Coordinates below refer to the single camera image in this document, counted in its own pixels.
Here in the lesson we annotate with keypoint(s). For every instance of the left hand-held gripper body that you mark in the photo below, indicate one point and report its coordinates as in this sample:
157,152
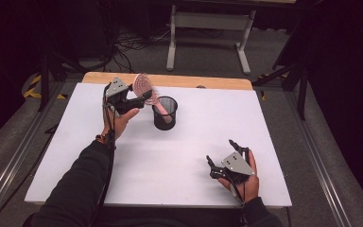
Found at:
117,90

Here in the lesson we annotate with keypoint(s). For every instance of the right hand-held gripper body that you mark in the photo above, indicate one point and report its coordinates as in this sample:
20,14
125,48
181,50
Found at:
237,164

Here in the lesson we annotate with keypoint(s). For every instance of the pink hairbrush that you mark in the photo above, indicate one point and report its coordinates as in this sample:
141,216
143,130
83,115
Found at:
141,85

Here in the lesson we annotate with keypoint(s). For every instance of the black mesh pen holder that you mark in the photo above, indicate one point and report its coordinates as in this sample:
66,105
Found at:
164,124

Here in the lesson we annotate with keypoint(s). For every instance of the person's right hand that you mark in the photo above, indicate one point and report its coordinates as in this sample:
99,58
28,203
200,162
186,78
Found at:
249,189

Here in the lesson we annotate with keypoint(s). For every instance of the person's left hand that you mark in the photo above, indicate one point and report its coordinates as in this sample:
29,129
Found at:
119,121

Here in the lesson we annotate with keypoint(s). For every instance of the orange wristband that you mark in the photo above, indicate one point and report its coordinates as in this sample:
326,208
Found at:
102,138

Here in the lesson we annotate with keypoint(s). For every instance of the black tripod stand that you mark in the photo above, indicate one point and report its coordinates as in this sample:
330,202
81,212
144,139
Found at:
48,78
296,75

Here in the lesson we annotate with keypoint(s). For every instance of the yellow black hazard tape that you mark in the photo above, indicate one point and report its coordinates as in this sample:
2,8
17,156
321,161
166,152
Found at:
33,88

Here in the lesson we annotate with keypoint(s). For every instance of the white metal stand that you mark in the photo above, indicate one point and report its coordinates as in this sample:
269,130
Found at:
212,20

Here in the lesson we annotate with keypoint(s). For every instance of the aluminium floor rail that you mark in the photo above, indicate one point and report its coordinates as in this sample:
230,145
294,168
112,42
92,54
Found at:
321,164
9,170

